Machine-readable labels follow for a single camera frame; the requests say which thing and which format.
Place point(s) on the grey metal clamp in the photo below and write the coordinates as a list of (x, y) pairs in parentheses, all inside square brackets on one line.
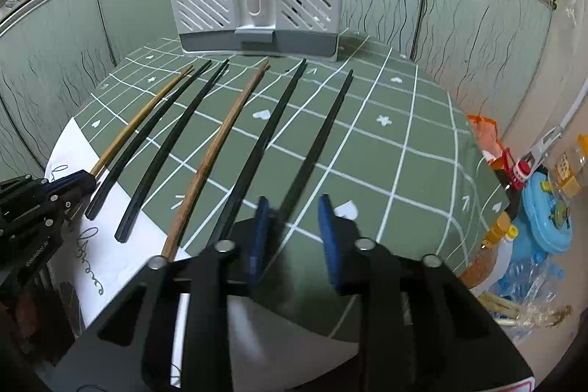
[(546, 139)]

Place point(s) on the green grid tablecloth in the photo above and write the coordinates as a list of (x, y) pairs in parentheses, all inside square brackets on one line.
[(390, 171)]

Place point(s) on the dark oil bottle red cap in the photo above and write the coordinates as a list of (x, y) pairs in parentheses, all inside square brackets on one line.
[(520, 169)]

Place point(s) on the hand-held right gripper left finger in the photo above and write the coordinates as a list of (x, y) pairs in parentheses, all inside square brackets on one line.
[(259, 236)]

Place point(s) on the black chopstick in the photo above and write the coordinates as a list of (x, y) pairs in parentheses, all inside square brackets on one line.
[(313, 144), (104, 190), (260, 153), (132, 213)]

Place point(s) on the pack of water bottles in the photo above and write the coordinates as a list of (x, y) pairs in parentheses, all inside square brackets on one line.
[(528, 277)]

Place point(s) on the orange oil jug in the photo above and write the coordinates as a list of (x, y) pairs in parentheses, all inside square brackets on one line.
[(480, 277)]

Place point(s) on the white pipe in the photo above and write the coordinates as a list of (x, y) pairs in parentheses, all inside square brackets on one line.
[(576, 102)]

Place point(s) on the yellow cap bottle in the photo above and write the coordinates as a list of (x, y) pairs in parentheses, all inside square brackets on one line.
[(500, 233)]

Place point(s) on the orange bag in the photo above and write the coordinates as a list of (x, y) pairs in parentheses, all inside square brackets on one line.
[(487, 130)]

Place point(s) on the wooden chopstick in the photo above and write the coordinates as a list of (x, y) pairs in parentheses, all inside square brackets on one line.
[(183, 217), (133, 124)]

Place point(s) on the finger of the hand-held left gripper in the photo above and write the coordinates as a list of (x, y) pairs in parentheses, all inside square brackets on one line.
[(69, 181), (69, 201)]

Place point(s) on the clear plastic bag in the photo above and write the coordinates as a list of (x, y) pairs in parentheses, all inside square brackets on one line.
[(537, 314)]

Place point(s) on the clear jar yellow lid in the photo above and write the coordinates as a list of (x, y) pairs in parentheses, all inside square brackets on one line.
[(569, 171)]

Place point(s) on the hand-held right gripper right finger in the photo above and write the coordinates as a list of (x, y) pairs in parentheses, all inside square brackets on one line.
[(328, 245)]

